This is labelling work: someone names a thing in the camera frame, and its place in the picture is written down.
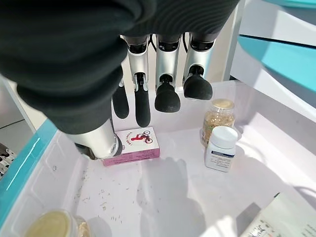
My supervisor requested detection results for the pill jar with green label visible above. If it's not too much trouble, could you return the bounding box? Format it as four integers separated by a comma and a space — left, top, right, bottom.
22, 208, 87, 237

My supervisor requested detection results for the small white open box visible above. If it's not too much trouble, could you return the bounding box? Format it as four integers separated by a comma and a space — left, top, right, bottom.
236, 192, 316, 237

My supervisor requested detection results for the white pill bottle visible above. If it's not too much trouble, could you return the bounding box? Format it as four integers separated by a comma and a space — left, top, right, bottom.
203, 125, 239, 173

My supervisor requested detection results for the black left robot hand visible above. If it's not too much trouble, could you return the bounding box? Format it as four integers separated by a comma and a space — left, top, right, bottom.
0, 142, 16, 179

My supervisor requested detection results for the white medical cart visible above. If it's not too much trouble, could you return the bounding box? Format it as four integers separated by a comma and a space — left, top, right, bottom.
221, 0, 316, 82

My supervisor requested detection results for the pink medicine box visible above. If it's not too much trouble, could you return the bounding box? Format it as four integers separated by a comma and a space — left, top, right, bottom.
102, 126, 161, 167

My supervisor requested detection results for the glass jar of yellow pills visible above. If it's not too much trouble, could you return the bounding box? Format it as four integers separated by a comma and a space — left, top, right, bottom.
201, 98, 236, 147

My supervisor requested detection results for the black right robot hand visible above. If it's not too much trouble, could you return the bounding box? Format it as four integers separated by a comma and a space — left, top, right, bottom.
0, 0, 241, 161

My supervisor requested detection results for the blue fronted cart drawer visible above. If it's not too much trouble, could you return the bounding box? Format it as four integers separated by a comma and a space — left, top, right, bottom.
237, 34, 316, 99
0, 79, 316, 237

